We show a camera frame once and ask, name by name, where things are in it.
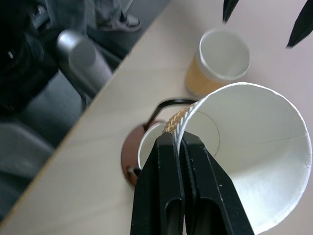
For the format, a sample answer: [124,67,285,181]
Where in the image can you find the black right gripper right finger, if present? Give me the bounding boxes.
[179,132,255,235]

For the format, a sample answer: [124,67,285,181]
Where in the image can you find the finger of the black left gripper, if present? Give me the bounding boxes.
[286,0,313,48]
[222,0,242,24]

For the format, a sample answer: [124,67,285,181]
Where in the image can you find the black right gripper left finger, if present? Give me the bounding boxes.
[131,131,184,235]

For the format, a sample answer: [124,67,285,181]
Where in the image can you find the white paper cup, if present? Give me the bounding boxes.
[162,82,313,233]

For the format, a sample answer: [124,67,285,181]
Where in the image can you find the ribbed brown paper cup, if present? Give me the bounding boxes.
[184,29,251,97]
[137,125,169,172]

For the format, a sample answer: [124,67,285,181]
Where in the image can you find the person's dark sneaker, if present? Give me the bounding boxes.
[97,13,142,33]

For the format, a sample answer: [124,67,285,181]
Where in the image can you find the silver robot body limb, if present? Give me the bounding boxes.
[56,29,113,99]

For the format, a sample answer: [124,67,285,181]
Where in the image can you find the black robot body housing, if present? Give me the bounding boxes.
[0,0,60,112]

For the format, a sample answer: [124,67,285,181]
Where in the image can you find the wire cup holder brown base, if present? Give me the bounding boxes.
[119,97,204,188]

